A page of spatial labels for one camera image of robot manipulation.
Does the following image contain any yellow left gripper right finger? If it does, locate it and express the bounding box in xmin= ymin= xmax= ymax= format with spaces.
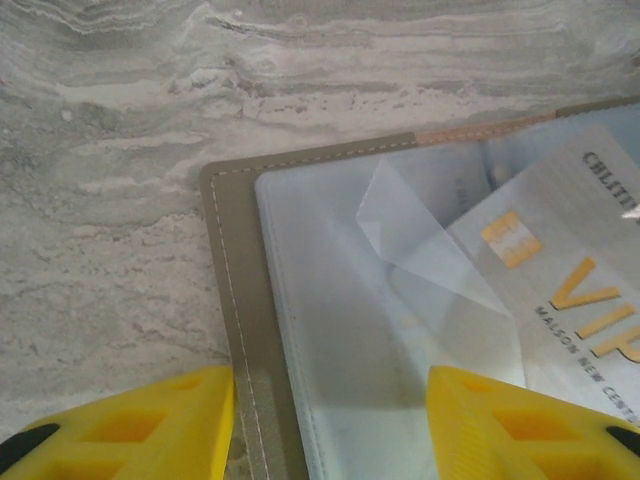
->
xmin=424 ymin=365 xmax=640 ymax=480

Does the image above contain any taupe leather card holder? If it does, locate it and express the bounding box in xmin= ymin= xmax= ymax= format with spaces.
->
xmin=198 ymin=97 xmax=640 ymax=480

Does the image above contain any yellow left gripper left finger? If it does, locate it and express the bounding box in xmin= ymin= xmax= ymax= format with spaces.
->
xmin=0 ymin=365 xmax=236 ymax=480

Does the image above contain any white VIP card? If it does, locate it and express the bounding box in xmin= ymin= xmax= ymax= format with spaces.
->
xmin=447 ymin=124 xmax=640 ymax=426

